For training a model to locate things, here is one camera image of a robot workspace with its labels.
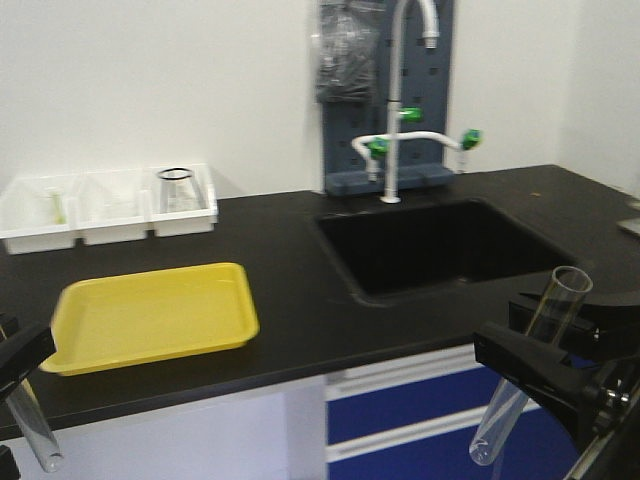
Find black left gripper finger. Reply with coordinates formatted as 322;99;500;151
1;321;56;401

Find right white storage bin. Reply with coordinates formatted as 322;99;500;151
145;162;218;237

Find plastic bag of black parts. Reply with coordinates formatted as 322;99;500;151
314;1;386;104

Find white lab faucet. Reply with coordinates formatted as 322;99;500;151
351;1;483;204

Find left white storage bin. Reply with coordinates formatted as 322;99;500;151
1;174;79;255

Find yellow plastic tray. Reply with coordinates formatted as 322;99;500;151
40;262;259;376

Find glass test tube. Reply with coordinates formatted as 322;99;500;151
0;319;65;474
468;266;593;466

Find white storage bin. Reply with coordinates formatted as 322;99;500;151
145;162;218;237
76;169;147;245
1;174;79;255

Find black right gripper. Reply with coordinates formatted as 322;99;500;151
473;290;639;479

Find blue cabinet drawers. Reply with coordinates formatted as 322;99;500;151
325;345;578;479

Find black lab sink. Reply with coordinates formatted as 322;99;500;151
313;198;578;306

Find black wire tripod stand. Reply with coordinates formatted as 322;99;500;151
156;167;207;213

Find glass beaker with green stick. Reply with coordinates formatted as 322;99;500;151
45;187;67;225

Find blue grey drying pegboard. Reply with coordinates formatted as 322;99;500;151
320;1;454;196

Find middle white storage bin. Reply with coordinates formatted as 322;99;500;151
76;169;147;245

